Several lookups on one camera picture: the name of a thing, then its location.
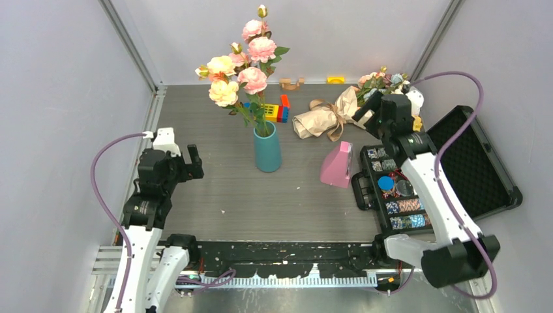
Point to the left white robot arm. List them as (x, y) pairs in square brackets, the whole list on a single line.
[(138, 287)]

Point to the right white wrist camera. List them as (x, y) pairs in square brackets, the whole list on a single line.
[(417, 100)]

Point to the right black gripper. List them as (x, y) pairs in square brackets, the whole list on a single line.
[(373, 103)]

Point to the black poker chip case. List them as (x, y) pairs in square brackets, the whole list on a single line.
[(472, 167)]

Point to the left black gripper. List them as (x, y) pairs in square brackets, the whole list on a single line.
[(190, 170)]

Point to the blue round chip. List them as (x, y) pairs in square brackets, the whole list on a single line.
[(386, 183)]

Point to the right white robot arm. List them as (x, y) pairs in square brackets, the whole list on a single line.
[(461, 251)]

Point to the pink plastic box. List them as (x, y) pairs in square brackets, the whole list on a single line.
[(336, 167)]

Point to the yellow toy block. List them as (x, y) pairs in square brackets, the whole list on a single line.
[(336, 80)]

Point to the teal ceramic vase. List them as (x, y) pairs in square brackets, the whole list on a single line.
[(267, 151)]

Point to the pink peach rose stems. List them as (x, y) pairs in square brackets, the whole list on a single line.
[(239, 79)]

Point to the tan satin ribbon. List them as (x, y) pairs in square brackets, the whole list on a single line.
[(325, 117)]

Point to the wooden toy piece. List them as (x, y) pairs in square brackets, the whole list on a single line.
[(287, 84)]

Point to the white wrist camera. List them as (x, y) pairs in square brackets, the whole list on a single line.
[(164, 140), (417, 100)]

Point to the paper flower bouquet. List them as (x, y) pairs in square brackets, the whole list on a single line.
[(350, 100)]

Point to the colourful toy block house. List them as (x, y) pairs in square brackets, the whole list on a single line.
[(276, 110)]

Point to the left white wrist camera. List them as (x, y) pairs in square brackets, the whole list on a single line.
[(164, 140)]

